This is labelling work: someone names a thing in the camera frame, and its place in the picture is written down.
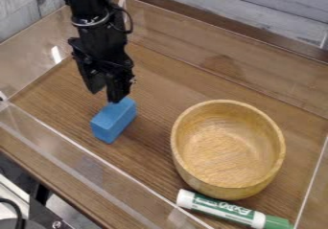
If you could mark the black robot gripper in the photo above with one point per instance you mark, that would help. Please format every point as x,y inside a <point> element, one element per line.
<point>100,52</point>

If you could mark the blue foam block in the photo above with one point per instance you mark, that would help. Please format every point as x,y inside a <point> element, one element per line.
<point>113,119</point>

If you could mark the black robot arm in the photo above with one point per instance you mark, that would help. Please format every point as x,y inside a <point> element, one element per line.
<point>88,8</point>

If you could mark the brown wooden bowl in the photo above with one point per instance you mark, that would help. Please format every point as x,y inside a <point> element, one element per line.
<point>228,149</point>

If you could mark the clear acrylic tray walls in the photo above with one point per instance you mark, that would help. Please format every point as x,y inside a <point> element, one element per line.
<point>192,58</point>

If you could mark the green white dry-erase marker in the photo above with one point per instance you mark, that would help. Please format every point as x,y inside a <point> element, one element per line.
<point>223,209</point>

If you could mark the black metal bracket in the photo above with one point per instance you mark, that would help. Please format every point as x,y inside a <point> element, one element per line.
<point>45,217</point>

